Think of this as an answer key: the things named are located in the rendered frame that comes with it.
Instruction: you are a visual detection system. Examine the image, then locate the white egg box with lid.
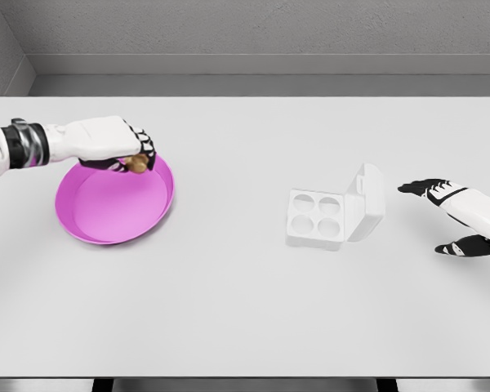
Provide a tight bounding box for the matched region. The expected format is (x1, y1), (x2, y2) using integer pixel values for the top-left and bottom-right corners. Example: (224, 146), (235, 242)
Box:
(285, 163), (387, 252)

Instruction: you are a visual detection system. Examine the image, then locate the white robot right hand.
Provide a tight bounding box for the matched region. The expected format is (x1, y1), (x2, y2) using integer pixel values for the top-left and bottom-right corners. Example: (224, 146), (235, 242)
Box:
(397, 178), (490, 258)

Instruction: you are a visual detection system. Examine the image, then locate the pink round plate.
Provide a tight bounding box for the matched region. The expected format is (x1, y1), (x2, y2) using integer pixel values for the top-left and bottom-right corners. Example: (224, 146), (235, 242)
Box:
(55, 156), (176, 247)

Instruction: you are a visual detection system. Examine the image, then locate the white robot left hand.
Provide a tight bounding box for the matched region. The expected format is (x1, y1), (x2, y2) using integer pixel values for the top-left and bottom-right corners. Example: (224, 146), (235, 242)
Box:
(66, 115), (158, 173)

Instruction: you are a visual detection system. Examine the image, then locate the brown egg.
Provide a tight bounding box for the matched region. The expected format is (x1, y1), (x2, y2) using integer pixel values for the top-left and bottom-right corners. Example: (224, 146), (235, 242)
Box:
(126, 154), (149, 176)

